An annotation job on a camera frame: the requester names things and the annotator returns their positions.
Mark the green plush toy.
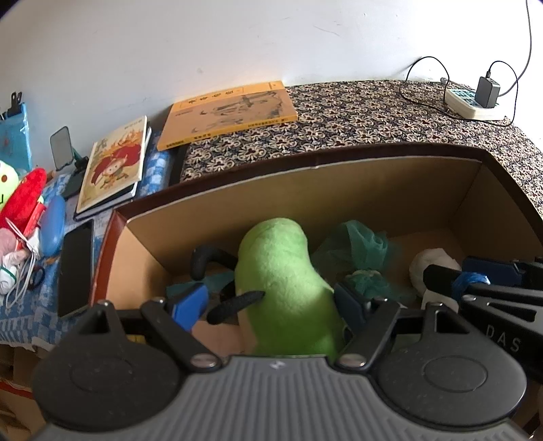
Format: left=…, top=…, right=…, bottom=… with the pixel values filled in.
left=190, top=217, right=347, bottom=359

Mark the yellow-green round plush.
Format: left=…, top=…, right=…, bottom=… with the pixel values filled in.
left=0, top=161, right=19, bottom=209

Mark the black power cable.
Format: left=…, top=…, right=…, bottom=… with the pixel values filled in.
left=400, top=0, right=534, bottom=128

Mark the patterned table cloth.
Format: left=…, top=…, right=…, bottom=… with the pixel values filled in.
left=171, top=80, right=542, bottom=209

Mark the black smartphone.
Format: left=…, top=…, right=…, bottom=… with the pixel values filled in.
left=57, top=220, right=94, bottom=318

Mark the white plush toy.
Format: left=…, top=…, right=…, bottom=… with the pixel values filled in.
left=409, top=248, right=461, bottom=312

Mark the red plush toy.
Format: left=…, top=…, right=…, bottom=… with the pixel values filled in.
left=1, top=167, right=47, bottom=232

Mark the small mirror stand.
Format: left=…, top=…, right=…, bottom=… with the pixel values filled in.
left=50, top=126, right=88, bottom=200

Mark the black power adapter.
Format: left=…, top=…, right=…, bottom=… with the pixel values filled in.
left=475, top=76, right=501, bottom=109

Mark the white power strip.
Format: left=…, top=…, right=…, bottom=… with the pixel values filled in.
left=446, top=88, right=505, bottom=121

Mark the blue glasses case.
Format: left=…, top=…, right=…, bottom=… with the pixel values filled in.
left=39, top=196, right=65, bottom=257

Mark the blue checkered cloth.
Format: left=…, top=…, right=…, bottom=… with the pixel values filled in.
left=0, top=130, right=180, bottom=353

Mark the orange book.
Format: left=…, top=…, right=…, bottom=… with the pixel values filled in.
left=156, top=81, right=298, bottom=151

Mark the blue bag with clip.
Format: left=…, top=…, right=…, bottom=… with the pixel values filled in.
left=0, top=91, right=32, bottom=174

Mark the illustrated red-haired book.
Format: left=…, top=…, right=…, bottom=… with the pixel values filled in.
left=74, top=116, right=152, bottom=221

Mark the pink cloth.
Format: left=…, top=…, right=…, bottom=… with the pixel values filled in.
left=0, top=228, right=30, bottom=270

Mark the brown cardboard box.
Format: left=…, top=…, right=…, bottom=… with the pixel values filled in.
left=91, top=143, right=542, bottom=310

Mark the teal mesh fabric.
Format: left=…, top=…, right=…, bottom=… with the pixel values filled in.
left=310, top=219, right=416, bottom=306

